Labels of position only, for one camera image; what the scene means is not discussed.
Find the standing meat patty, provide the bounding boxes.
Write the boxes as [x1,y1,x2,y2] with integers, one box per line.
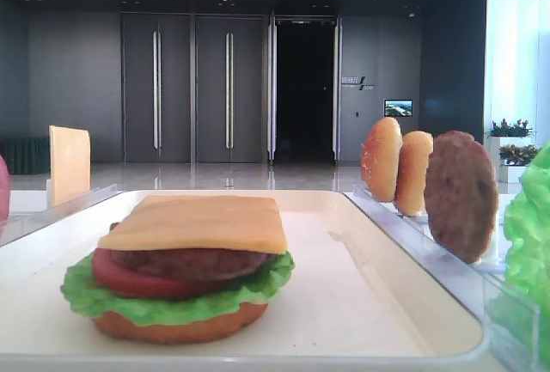
[424,131,498,264]

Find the dark double door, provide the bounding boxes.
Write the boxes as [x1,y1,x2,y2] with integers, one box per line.
[122,14,191,163]
[196,16,263,163]

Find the wall display screen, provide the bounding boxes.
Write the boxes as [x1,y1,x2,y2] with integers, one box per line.
[383,99,413,118]

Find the tomato slice on burger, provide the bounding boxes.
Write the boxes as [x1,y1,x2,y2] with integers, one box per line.
[92,248,235,300]

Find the dark double door middle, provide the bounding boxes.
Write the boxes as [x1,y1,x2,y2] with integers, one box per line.
[196,16,263,163]

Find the standing bun slice right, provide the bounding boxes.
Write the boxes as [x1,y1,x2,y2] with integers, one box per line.
[394,131,433,216]

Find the white rectangular tray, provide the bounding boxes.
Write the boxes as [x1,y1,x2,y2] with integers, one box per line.
[1,191,499,371]

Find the dark double door left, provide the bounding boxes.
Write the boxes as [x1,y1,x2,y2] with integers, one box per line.
[122,14,191,163]

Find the lettuce leaf on burger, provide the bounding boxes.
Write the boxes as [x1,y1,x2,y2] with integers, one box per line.
[60,253,295,326]

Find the standing tomato slice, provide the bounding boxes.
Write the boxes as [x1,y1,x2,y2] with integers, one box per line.
[0,156,10,222]

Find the standing cheese slice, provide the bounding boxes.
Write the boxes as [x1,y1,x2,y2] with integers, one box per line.
[49,125,91,206]

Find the meat patty on burger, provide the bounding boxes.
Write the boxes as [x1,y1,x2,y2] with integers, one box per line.
[108,248,276,281]

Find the left long clear rail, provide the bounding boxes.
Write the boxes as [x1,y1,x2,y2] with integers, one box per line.
[1,185,119,247]

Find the long clear rail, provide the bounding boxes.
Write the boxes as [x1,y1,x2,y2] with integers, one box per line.
[1,185,119,247]
[346,187,549,371]

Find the bottom bun on tray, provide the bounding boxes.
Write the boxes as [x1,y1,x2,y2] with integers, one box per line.
[92,302,268,345]

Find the standing green lettuce leaf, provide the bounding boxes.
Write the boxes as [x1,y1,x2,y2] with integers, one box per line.
[489,145,549,368]

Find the cheese slice on burger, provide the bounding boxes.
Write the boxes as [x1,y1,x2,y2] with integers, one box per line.
[98,195,288,254]

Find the sesame top bun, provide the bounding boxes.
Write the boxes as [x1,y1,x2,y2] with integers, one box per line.
[361,117,403,203]

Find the potted plants in planter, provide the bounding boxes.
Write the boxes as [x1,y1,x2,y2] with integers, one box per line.
[487,119,539,183]

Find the right long clear rail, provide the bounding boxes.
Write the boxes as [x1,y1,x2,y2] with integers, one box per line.
[346,187,549,371]

